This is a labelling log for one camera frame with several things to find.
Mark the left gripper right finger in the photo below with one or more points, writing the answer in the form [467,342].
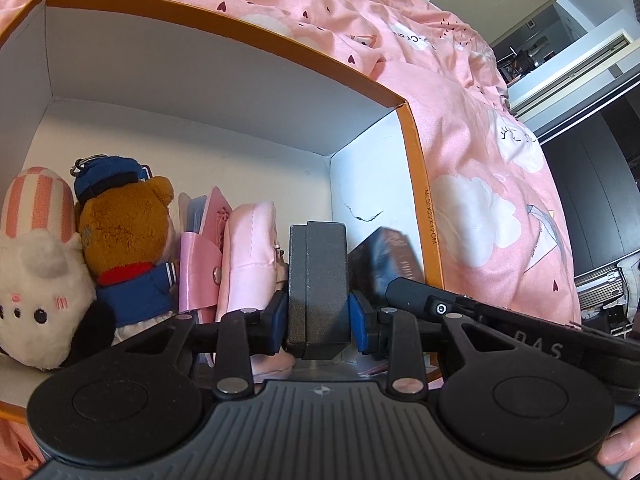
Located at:
[375,329]

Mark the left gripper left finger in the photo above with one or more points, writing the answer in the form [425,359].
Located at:
[275,322]

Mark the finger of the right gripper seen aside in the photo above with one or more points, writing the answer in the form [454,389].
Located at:
[425,301]

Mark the dark brown small box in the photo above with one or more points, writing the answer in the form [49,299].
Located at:
[384,255]

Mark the dark grey case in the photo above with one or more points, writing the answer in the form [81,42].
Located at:
[318,318]

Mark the brown teddy bear blue cap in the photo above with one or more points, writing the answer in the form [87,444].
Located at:
[128,239]

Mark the white black plush toy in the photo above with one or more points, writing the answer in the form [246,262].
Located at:
[50,314]

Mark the person's right hand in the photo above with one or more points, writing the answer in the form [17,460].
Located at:
[622,445]

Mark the pink satin pouch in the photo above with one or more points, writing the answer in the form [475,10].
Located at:
[253,269]

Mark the pink wallet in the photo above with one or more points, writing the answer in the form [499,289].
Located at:
[202,220]

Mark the pink bed duvet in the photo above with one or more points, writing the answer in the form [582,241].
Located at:
[151,408]

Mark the orange cardboard storage box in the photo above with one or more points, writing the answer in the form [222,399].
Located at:
[209,101]

